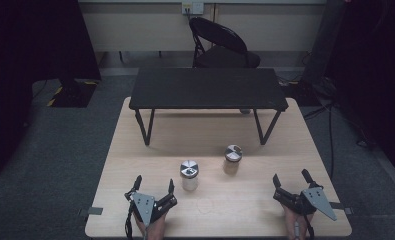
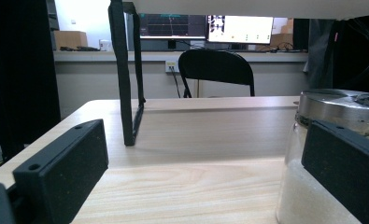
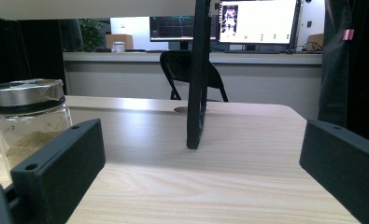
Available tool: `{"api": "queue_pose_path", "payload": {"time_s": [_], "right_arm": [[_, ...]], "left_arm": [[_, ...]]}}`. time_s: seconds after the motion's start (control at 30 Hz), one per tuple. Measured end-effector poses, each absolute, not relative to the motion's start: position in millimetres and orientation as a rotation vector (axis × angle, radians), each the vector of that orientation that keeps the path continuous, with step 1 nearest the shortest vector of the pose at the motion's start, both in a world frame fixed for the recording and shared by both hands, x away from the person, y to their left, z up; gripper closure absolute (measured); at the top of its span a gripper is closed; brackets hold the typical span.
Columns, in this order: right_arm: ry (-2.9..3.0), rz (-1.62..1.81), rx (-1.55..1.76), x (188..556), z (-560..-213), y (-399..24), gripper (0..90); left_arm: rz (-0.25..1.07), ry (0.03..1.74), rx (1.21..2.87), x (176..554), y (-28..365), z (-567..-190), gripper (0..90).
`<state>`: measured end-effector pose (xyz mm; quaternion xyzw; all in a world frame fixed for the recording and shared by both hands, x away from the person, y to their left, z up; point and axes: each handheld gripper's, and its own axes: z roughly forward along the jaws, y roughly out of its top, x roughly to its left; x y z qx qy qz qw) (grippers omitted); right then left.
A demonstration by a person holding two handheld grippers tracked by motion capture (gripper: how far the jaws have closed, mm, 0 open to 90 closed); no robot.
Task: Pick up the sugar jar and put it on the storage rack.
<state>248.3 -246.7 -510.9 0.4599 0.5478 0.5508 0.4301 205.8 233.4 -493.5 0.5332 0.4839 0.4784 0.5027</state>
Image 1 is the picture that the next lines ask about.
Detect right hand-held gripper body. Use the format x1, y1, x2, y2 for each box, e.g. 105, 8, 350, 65
272, 185, 339, 222

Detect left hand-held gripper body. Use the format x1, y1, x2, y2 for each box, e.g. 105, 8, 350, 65
124, 189, 179, 228

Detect glass jar of white powder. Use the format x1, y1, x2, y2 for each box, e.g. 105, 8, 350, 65
179, 159, 200, 192

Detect glass jar of brown powder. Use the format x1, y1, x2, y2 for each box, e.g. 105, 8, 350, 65
222, 144, 244, 176

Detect black raised shelf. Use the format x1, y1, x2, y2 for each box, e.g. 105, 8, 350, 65
128, 67, 290, 147

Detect person's left hand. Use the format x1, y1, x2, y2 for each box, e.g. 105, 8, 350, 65
133, 212, 168, 240

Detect person's right hand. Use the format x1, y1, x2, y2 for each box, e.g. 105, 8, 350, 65
282, 203, 317, 240

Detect grey tape strip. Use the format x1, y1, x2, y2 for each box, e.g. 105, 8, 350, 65
78, 206, 104, 217
328, 201, 354, 216

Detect black yellow-striped stand base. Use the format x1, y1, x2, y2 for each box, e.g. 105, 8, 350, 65
46, 77, 99, 109

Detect dark curtain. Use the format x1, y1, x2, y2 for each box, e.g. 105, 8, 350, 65
0, 0, 102, 183
324, 0, 395, 186

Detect grey upright panel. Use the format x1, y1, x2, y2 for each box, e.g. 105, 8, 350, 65
300, 0, 349, 85

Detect black folding chair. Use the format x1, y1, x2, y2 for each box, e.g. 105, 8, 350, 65
188, 16, 262, 70

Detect left hand-held gripper cable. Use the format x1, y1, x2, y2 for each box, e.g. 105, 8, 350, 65
124, 199, 136, 240

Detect hand-held gripper cable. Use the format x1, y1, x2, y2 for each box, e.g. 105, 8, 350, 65
302, 213, 317, 240
124, 199, 136, 240

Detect right hand-held gripper cable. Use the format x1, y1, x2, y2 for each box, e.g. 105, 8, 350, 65
302, 213, 317, 240

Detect black floor cable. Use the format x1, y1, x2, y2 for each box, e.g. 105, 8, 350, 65
302, 101, 338, 181

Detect white wall socket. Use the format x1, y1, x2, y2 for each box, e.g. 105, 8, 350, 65
181, 1, 205, 16

